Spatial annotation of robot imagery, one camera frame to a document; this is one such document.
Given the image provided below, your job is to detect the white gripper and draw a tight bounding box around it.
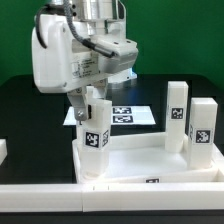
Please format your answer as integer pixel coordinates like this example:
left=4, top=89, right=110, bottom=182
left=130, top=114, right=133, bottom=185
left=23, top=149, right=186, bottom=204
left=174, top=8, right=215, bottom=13
left=32, top=15, right=138, bottom=121

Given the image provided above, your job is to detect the white front fence bar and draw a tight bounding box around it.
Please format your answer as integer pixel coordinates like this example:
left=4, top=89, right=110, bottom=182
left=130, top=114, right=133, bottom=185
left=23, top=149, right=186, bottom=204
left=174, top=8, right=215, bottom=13
left=0, top=182, right=224, bottom=212

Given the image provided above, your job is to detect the white marker sheet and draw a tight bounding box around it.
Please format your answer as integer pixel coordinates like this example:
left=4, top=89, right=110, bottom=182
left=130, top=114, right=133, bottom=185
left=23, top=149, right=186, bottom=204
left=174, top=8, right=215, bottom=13
left=63, top=106, right=156, bottom=126

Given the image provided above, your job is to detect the white left fence bar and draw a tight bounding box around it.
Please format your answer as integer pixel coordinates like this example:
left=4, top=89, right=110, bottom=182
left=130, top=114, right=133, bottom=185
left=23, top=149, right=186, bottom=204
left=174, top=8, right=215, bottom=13
left=0, top=139, right=7, bottom=165

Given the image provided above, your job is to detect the white desk top tray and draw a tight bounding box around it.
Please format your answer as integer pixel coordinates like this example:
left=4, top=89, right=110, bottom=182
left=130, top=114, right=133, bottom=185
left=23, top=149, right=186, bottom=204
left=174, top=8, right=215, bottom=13
left=72, top=132, right=224, bottom=184

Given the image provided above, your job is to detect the white fence bar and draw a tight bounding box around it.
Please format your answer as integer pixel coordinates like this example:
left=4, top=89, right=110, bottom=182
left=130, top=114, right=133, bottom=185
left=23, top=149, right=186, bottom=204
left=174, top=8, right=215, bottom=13
left=0, top=139, right=7, bottom=165
left=0, top=182, right=224, bottom=212

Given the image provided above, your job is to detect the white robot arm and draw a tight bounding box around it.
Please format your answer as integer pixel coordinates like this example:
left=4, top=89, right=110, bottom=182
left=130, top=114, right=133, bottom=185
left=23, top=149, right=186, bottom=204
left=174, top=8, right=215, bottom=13
left=32, top=0, right=138, bottom=121

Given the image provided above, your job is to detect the black cable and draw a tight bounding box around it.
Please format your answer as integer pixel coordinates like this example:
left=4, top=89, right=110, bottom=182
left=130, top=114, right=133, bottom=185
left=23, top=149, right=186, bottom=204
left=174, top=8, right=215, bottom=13
left=34, top=0, right=118, bottom=59

